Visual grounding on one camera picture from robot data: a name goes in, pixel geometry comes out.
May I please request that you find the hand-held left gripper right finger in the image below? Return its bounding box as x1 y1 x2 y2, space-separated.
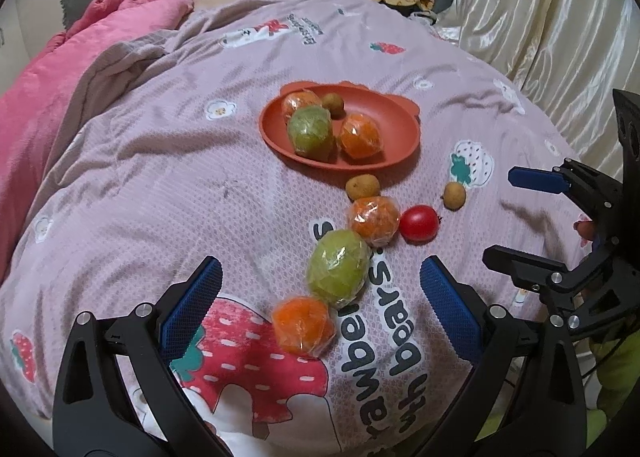
420 257 588 457

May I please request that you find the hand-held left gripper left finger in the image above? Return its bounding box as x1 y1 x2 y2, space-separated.
52 257 226 457

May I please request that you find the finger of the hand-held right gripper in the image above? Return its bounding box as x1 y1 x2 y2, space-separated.
507 158 623 225
482 244 608 305

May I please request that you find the brown longan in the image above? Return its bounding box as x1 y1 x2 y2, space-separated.
320 93 346 119
442 182 467 211
346 174 381 201

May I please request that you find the red tomato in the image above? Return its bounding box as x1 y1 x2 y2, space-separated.
399 205 443 243

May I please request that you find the plastic-wrapped orange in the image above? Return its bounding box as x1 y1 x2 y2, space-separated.
280 91 323 120
337 112 386 160
271 296 336 357
348 196 402 245

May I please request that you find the plastic-wrapped green guava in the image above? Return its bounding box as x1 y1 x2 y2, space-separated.
306 229 372 308
286 106 335 160

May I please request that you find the terracotta bear-eared plate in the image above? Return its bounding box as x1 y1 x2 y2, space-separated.
259 80 421 169

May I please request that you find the person's right hand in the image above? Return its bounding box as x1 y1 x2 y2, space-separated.
574 220 597 246

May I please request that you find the yellow-green garment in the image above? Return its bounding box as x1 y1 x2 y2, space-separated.
480 322 640 457

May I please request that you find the strawberry-printed purple quilt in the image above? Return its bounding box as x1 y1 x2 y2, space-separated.
0 0 601 457

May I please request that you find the cream satin curtain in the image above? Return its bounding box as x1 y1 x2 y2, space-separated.
422 0 640 183

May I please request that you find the pink fleece blanket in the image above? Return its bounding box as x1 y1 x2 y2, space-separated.
0 0 193 283

